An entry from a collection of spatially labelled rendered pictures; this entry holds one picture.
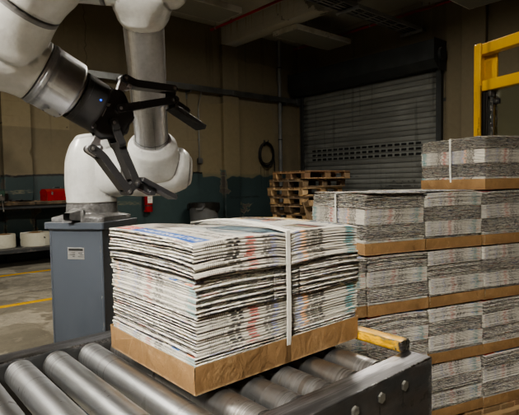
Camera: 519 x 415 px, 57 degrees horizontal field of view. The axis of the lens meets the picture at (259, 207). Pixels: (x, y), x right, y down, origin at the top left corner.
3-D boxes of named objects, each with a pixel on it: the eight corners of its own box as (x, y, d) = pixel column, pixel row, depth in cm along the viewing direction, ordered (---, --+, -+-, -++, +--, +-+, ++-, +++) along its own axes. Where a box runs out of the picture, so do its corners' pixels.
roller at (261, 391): (156, 324, 105) (135, 330, 102) (315, 393, 70) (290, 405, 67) (157, 347, 106) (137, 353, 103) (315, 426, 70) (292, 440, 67)
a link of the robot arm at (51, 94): (13, 103, 69) (52, 124, 73) (32, 94, 62) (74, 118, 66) (41, 51, 71) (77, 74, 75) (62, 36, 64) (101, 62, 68)
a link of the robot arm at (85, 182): (71, 202, 160) (68, 136, 159) (127, 200, 163) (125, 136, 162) (59, 203, 144) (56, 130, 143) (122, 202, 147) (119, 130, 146)
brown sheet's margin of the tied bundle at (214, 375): (183, 328, 100) (182, 308, 100) (277, 367, 78) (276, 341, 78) (109, 347, 90) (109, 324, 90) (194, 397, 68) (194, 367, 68)
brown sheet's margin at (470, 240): (369, 240, 221) (369, 230, 221) (419, 235, 232) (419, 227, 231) (426, 249, 186) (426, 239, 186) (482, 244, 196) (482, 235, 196)
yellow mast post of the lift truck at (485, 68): (471, 356, 274) (473, 45, 265) (483, 353, 277) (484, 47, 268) (484, 361, 265) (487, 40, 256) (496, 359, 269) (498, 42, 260)
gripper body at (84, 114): (77, 74, 74) (128, 106, 80) (53, 121, 72) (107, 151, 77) (96, 64, 68) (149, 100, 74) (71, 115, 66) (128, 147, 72)
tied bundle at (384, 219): (310, 245, 208) (310, 193, 207) (366, 241, 221) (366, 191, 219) (364, 258, 174) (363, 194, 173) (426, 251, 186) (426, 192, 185)
